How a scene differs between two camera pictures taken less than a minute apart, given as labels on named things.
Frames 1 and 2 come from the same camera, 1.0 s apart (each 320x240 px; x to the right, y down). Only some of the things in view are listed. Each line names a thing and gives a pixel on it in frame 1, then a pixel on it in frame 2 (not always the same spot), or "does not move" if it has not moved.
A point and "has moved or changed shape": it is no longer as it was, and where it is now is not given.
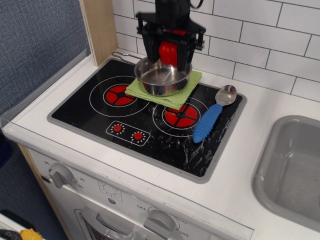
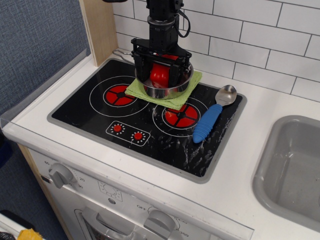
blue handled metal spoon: [224, 95] does not move
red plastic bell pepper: [168, 50] has moved or changed shape
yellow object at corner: [30, 234] does not move
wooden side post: [99, 20] does not move
